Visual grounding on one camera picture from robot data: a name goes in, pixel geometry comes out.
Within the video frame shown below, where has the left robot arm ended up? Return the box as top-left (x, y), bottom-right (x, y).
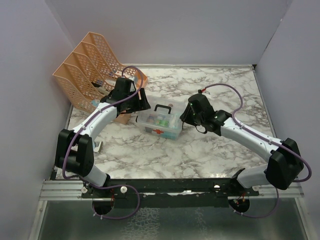
top-left (54, 77), bottom-right (151, 198)

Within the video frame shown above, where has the small white blue clip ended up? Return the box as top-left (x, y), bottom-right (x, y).
top-left (92, 141), bottom-right (103, 153)

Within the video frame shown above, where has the blue packet in organizer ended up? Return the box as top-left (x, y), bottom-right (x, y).
top-left (90, 99), bottom-right (100, 108)

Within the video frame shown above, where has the dark item in organizer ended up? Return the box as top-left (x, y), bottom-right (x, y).
top-left (91, 80), bottom-right (114, 96)

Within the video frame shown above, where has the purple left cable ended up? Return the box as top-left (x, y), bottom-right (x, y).
top-left (61, 65), bottom-right (145, 180)

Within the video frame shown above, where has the green small medicine box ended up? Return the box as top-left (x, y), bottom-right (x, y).
top-left (159, 120), bottom-right (169, 127)

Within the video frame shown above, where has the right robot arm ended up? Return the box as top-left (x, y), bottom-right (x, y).
top-left (180, 93), bottom-right (304, 196)

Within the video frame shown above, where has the purple cable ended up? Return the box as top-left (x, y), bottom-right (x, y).
top-left (61, 65), bottom-right (145, 180)
top-left (199, 83), bottom-right (313, 182)

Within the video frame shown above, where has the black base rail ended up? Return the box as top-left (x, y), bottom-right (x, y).
top-left (81, 177), bottom-right (259, 209)

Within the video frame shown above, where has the red white box in organizer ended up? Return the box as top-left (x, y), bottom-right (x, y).
top-left (114, 70), bottom-right (123, 76)

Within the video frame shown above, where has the clear box lid black handle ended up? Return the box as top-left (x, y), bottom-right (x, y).
top-left (137, 95), bottom-right (185, 120)

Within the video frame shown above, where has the peach plastic file organizer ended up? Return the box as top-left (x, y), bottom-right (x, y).
top-left (53, 32), bottom-right (148, 114)

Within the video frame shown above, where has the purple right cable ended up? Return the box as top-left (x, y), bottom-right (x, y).
top-left (199, 83), bottom-right (313, 182)

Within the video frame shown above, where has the clear first aid box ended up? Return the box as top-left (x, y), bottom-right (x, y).
top-left (135, 114), bottom-right (183, 140)

